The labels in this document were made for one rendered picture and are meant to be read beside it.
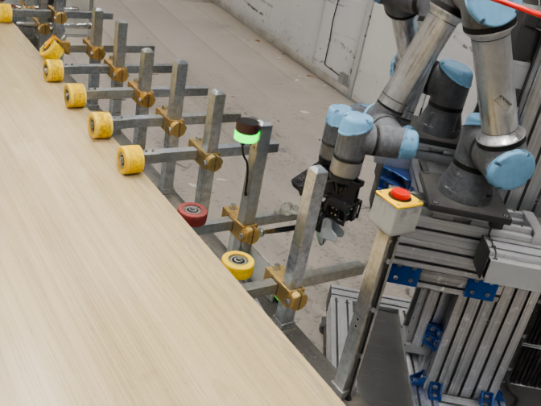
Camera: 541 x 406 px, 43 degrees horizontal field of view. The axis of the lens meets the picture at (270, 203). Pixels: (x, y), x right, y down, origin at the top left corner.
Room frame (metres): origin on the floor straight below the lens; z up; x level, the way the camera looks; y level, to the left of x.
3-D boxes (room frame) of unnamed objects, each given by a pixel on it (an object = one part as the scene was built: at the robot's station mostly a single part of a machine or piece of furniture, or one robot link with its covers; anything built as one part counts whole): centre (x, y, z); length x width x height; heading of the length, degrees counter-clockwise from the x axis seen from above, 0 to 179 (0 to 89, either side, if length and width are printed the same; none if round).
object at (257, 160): (1.64, 0.06, 0.93); 0.03 x 0.03 x 0.48; 37
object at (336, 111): (1.85, -0.15, 1.12); 0.09 x 0.08 x 0.11; 151
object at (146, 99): (2.26, 0.52, 0.95); 0.13 x 0.06 x 0.05; 37
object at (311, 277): (1.50, -0.11, 0.80); 0.43 x 0.03 x 0.04; 127
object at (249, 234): (1.66, 0.07, 0.85); 0.13 x 0.06 x 0.05; 37
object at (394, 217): (1.23, -0.25, 1.18); 0.07 x 0.07 x 0.08; 37
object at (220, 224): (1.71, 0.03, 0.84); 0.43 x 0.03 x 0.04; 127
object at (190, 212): (1.58, 0.20, 0.85); 0.08 x 0.08 x 0.11
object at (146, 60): (2.24, 0.51, 0.88); 0.03 x 0.03 x 0.48; 37
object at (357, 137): (1.53, -0.17, 1.21); 0.09 x 0.08 x 0.11; 101
